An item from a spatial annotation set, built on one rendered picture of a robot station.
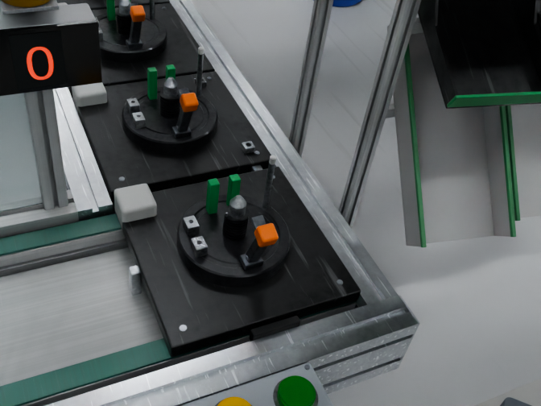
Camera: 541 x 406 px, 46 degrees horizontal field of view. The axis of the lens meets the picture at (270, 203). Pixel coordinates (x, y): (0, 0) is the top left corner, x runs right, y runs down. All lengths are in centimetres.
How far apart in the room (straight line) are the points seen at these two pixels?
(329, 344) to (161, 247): 23
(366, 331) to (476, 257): 33
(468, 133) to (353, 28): 72
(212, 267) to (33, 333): 22
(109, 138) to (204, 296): 31
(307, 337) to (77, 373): 25
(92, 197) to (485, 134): 53
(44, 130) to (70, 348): 25
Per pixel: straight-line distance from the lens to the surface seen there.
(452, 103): 71
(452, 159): 86
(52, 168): 83
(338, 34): 151
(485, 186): 89
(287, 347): 74
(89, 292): 83
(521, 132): 95
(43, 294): 83
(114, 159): 92
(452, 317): 95
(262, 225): 70
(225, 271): 75
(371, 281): 82
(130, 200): 83
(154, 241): 80
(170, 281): 76
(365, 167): 88
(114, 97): 103
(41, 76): 69
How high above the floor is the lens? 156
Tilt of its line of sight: 43 degrees down
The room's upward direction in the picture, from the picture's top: 10 degrees clockwise
